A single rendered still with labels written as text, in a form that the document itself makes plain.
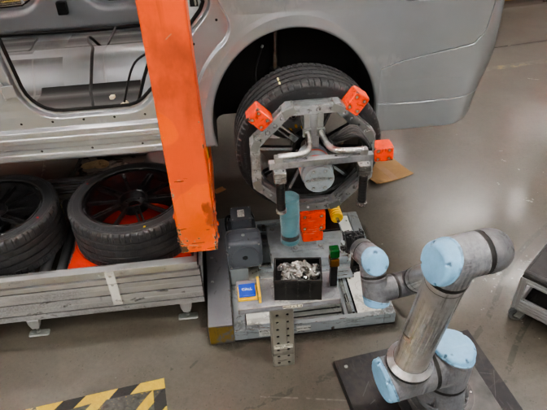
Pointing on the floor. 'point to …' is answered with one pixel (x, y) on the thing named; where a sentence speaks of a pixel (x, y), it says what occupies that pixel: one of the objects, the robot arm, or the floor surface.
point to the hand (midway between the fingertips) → (345, 241)
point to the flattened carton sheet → (388, 172)
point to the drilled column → (282, 337)
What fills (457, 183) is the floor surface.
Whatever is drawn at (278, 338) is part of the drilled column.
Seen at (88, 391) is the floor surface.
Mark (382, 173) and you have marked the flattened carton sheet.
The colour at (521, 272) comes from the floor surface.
